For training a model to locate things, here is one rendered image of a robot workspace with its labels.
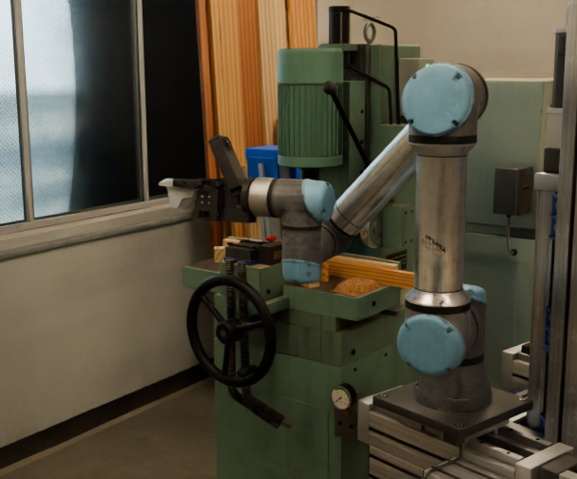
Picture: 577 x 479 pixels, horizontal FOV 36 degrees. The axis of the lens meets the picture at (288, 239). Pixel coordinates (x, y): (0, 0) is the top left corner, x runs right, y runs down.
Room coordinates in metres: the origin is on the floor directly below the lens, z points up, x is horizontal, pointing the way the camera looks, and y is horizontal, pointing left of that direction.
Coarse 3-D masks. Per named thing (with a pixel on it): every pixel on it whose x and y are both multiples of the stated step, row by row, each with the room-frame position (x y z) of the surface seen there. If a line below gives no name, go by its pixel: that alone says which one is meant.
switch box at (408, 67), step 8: (400, 64) 2.53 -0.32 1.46; (408, 64) 2.51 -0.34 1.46; (416, 64) 2.50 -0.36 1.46; (424, 64) 2.53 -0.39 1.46; (400, 72) 2.53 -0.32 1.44; (408, 72) 2.51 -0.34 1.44; (400, 80) 2.53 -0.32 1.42; (408, 80) 2.51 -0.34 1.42; (400, 88) 2.53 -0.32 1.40; (400, 96) 2.53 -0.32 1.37; (400, 104) 2.53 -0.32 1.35; (400, 112) 2.53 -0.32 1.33
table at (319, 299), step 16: (192, 272) 2.44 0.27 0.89; (208, 272) 2.40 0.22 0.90; (288, 288) 2.23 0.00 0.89; (304, 288) 2.20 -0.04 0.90; (320, 288) 2.19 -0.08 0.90; (384, 288) 2.20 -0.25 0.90; (224, 304) 2.24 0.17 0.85; (272, 304) 2.17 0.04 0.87; (288, 304) 2.22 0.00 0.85; (304, 304) 2.19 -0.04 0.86; (320, 304) 2.16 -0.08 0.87; (336, 304) 2.13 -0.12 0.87; (352, 304) 2.10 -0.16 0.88; (368, 304) 2.14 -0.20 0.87; (384, 304) 2.20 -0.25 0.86
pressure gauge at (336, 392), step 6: (342, 384) 2.06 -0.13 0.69; (348, 384) 2.06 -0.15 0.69; (336, 390) 2.06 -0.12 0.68; (342, 390) 2.05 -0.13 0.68; (348, 390) 2.04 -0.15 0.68; (354, 390) 2.05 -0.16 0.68; (330, 396) 2.06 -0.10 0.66; (336, 396) 2.06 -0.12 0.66; (342, 396) 2.05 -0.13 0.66; (348, 396) 2.03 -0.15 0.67; (354, 396) 2.04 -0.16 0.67; (336, 402) 2.06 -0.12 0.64; (342, 402) 2.05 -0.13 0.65; (348, 402) 2.03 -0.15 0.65; (354, 402) 2.04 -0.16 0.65; (342, 408) 2.04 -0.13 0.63; (348, 408) 2.03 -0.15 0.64
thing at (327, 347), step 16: (400, 304) 2.40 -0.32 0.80; (368, 320) 2.24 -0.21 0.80; (384, 320) 2.28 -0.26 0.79; (400, 320) 2.35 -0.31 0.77; (256, 336) 2.29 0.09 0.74; (288, 336) 2.23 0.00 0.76; (304, 336) 2.19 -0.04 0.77; (320, 336) 2.16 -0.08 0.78; (336, 336) 2.13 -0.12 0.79; (352, 336) 2.16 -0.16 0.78; (368, 336) 2.22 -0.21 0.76; (384, 336) 2.28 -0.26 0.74; (288, 352) 2.23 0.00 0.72; (304, 352) 2.19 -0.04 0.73; (320, 352) 2.16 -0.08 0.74; (336, 352) 2.13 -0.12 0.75; (352, 352) 2.15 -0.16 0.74; (368, 352) 2.22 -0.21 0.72
